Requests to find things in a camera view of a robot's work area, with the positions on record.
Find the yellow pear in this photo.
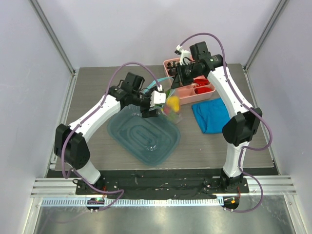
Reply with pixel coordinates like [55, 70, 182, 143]
[166, 96, 180, 113]

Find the clear zip top bag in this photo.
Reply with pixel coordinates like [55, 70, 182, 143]
[143, 77, 182, 124]

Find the green grape bunch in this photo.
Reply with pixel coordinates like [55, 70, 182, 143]
[162, 108, 182, 124]

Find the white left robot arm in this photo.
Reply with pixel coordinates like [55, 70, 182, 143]
[54, 72, 166, 195]

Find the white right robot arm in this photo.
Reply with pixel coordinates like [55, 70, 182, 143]
[171, 42, 262, 193]

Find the red item in organizer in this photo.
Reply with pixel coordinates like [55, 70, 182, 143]
[194, 77, 210, 87]

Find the black white patterned sock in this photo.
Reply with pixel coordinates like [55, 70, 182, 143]
[166, 60, 179, 69]

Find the pink divided organizer box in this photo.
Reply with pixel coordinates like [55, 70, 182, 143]
[163, 58, 215, 105]

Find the clear blue plastic tray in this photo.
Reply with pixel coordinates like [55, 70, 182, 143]
[107, 105, 181, 166]

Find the blue folded cloth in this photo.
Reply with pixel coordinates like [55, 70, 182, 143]
[192, 98, 230, 134]

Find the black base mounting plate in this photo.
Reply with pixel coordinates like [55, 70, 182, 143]
[76, 169, 249, 200]

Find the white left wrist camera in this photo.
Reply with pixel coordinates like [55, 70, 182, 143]
[150, 85, 166, 108]

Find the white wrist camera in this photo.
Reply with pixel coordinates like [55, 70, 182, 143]
[150, 85, 166, 108]
[175, 45, 192, 65]

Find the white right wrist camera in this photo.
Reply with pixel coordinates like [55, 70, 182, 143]
[175, 45, 192, 65]

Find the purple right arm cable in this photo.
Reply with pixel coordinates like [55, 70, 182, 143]
[176, 33, 273, 213]

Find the aluminium front rail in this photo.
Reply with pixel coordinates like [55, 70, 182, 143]
[31, 175, 296, 210]

